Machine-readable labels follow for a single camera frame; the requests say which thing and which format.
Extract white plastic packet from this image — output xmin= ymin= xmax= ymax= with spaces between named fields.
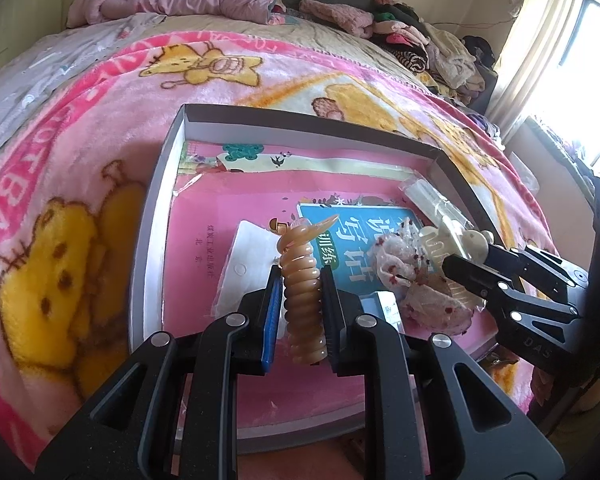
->
xmin=212 ymin=220 xmax=286 ymax=341

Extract pink printed blanket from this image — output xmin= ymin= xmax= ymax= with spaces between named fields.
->
xmin=0 ymin=30 xmax=541 ymax=461

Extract pink fuzzy garment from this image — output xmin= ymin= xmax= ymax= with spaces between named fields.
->
xmin=299 ymin=0 xmax=376 ymax=38

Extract small clear plastic case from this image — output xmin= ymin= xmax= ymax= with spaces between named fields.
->
xmin=362 ymin=290 xmax=407 ymax=335

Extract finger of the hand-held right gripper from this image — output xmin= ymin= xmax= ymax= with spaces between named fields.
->
xmin=485 ymin=242 xmax=589 ymax=304
xmin=442 ymin=254 xmax=579 ymax=332

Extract grey printed bedsheet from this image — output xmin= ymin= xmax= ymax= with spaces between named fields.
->
xmin=0 ymin=12 xmax=166 ymax=171

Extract pile of clothes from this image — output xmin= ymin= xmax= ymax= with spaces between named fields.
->
xmin=370 ymin=0 xmax=501 ymax=106

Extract sheer bow with red dots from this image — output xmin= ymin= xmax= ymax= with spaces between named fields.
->
xmin=375 ymin=219 xmax=475 ymax=337

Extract amber spiral hair tie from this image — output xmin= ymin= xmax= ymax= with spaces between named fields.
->
xmin=269 ymin=214 xmax=341 ymax=366

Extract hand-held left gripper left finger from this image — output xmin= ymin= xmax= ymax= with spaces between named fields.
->
xmin=34 ymin=262 xmax=285 ymax=480

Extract cream curtain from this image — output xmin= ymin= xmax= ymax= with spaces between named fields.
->
xmin=485 ymin=0 xmax=586 ymax=141

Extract clear plastic packet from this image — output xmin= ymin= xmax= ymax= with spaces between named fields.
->
xmin=405 ymin=177 xmax=468 ymax=226

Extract window sill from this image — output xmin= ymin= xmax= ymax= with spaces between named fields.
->
xmin=505 ymin=115 xmax=600 ymax=201

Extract cream wardrobe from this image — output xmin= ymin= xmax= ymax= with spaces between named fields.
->
xmin=0 ymin=0 xmax=116 ymax=86

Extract cream hair claw clip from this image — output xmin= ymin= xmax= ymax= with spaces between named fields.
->
xmin=419 ymin=216 xmax=496 ymax=308

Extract pink book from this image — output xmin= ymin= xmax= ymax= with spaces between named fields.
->
xmin=162 ymin=140 xmax=501 ymax=411

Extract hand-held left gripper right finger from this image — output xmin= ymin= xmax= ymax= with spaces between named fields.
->
xmin=320 ymin=266 xmax=566 ymax=480

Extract grey cardboard box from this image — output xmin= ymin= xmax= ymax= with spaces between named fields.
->
xmin=128 ymin=103 xmax=511 ymax=453

